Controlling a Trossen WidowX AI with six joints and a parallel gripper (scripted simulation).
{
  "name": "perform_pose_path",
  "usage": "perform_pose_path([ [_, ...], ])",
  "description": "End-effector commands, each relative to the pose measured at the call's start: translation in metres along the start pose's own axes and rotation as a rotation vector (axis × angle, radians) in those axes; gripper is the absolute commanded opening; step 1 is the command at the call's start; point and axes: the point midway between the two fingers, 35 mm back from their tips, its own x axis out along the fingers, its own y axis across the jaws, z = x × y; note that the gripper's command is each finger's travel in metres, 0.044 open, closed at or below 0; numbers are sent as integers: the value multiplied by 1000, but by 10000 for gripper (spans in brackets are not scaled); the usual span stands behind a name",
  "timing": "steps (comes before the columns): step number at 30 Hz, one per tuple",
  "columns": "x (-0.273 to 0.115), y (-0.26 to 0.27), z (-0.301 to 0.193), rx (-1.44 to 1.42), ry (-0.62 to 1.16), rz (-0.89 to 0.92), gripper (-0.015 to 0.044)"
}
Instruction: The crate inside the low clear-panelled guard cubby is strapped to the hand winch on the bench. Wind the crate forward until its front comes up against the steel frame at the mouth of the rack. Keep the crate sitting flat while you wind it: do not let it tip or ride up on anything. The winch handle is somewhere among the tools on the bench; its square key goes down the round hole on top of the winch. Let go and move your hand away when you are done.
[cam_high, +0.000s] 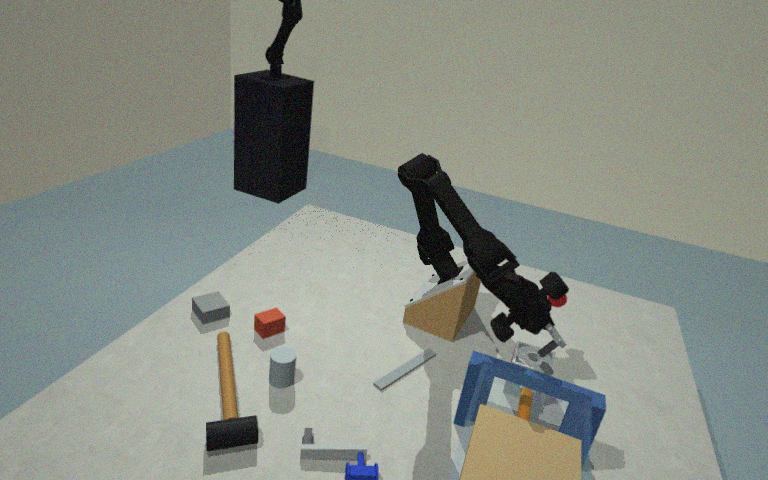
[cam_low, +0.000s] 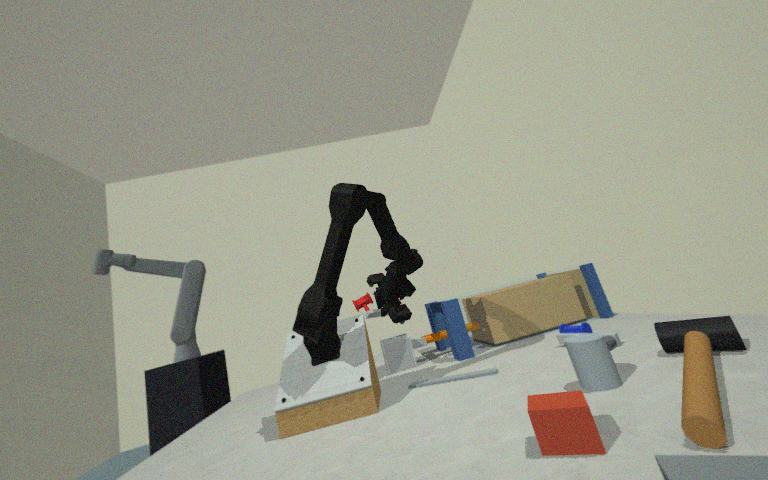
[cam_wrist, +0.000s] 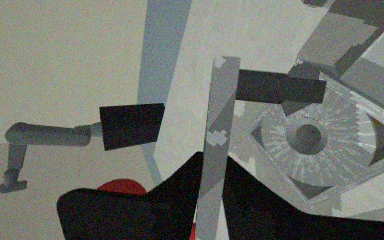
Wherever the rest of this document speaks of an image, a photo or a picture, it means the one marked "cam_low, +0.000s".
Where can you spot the wooden-handled mallet with black head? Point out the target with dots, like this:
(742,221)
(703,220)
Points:
(701,415)

